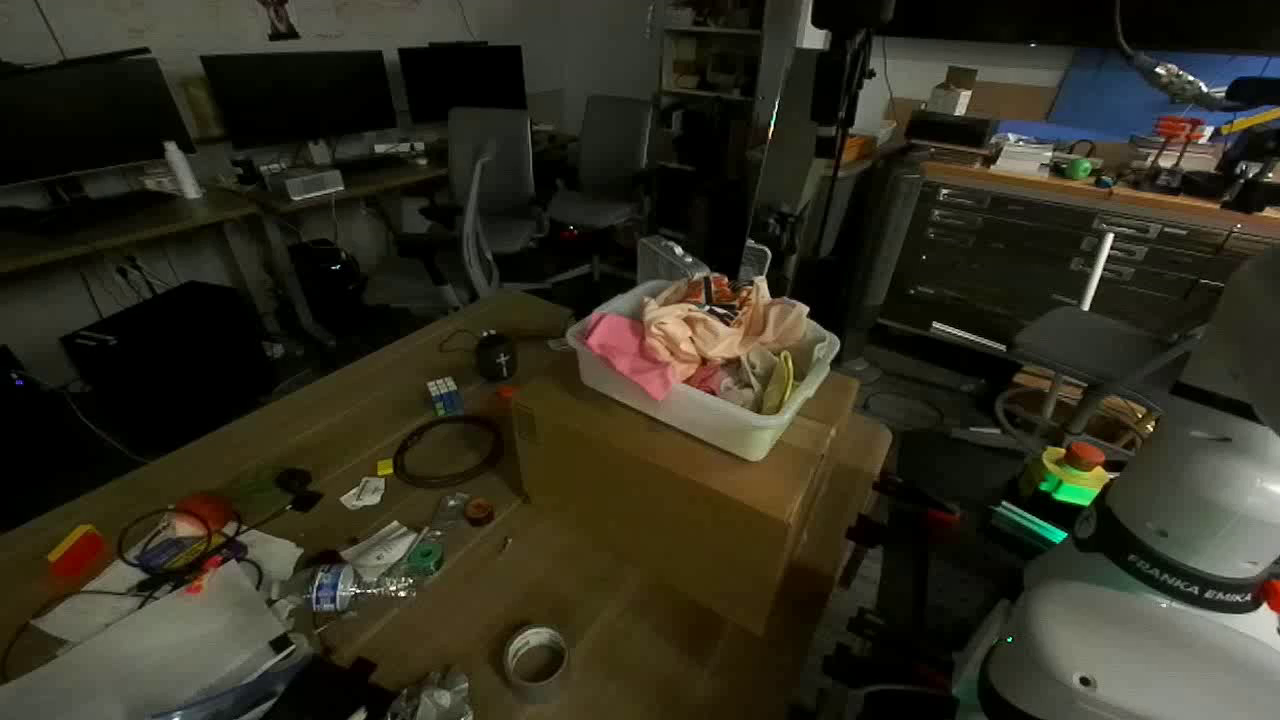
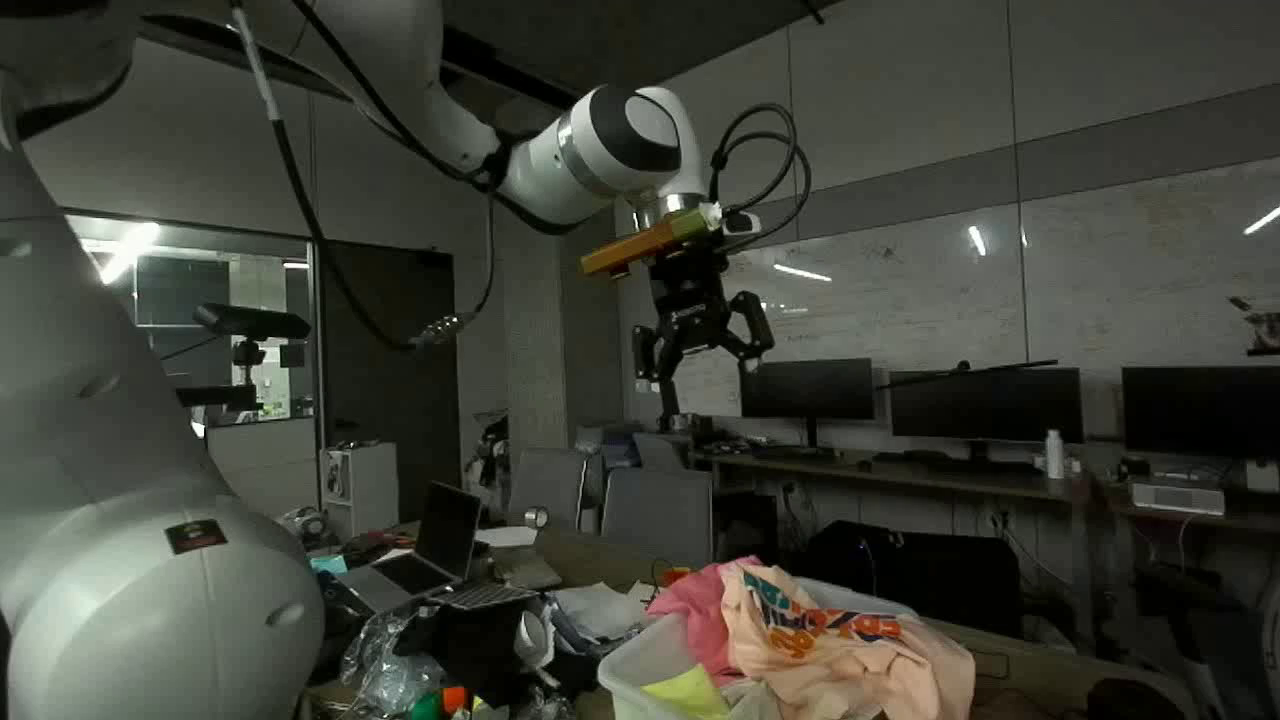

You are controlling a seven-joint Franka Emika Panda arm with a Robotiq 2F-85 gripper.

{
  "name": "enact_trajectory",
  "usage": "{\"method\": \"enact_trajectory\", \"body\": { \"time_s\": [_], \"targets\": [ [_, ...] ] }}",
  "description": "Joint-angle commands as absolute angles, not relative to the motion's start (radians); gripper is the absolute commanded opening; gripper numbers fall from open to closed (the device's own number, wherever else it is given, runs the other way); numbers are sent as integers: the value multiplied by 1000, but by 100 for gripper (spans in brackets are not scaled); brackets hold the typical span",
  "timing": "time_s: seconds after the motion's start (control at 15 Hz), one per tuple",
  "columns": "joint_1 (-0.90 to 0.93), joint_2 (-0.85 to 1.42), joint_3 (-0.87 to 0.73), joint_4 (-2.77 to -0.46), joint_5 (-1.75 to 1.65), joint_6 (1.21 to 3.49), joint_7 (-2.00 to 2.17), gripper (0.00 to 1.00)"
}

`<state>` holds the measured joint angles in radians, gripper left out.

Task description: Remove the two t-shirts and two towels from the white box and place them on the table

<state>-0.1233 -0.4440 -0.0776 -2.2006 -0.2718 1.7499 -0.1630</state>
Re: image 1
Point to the pink t-shirt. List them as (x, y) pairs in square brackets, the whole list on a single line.
[(621, 351)]

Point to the peach printed t-shirt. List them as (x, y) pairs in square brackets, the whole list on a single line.
[(693, 325)]

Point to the bright yellow-green towel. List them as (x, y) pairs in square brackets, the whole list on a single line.
[(776, 387)]

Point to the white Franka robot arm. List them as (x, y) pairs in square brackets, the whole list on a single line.
[(1175, 641)]

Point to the white plastic box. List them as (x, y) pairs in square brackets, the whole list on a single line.
[(727, 420)]

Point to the large brown cardboard box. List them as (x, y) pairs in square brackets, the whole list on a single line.
[(667, 506)]

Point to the small brown cardboard box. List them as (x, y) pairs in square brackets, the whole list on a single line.
[(992, 102)]

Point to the small orange object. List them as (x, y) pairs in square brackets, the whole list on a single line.
[(506, 399)]

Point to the black computer mouse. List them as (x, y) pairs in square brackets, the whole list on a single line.
[(492, 354)]

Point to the small rubik's cube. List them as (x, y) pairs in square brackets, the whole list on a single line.
[(441, 395)]

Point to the grey office chair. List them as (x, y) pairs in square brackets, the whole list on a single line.
[(604, 147), (488, 162)]

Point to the small brown disc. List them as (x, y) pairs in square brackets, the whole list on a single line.
[(476, 510)]

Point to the green tape roll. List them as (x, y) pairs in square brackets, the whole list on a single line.
[(427, 553)]

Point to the small white tag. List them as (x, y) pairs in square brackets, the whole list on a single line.
[(360, 492)]

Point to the tall storage shelf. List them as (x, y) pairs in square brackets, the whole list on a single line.
[(712, 54)]

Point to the white paper wrapper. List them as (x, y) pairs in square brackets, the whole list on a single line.
[(377, 544)]

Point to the grey tape roll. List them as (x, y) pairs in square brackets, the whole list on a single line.
[(513, 662)]

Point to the black computer monitor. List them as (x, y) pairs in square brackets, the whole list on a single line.
[(463, 83), (83, 123), (300, 98)]

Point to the small black object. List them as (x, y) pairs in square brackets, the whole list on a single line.
[(299, 486)]

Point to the small white device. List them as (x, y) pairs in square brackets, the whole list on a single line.
[(315, 186)]

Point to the clear plastic water bottle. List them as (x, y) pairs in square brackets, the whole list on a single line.
[(334, 584)]

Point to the black tool cabinet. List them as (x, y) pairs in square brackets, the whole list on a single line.
[(1040, 255)]

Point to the yellow emergency stop button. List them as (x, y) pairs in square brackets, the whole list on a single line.
[(1071, 469)]

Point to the grey stool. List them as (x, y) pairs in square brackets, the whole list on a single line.
[(1095, 347)]

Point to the red round lid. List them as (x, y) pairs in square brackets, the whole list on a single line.
[(201, 510)]

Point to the black bag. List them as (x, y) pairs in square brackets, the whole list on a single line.
[(165, 362)]

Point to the white plastic bottle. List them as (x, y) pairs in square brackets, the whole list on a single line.
[(181, 173)]

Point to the long wooden desk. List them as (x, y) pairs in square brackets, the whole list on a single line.
[(123, 231)]

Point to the white paper sheets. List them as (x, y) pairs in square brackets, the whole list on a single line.
[(146, 654)]

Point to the blue board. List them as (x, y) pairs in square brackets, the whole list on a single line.
[(1162, 93)]

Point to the red and yellow block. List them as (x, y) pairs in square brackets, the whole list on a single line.
[(77, 551)]

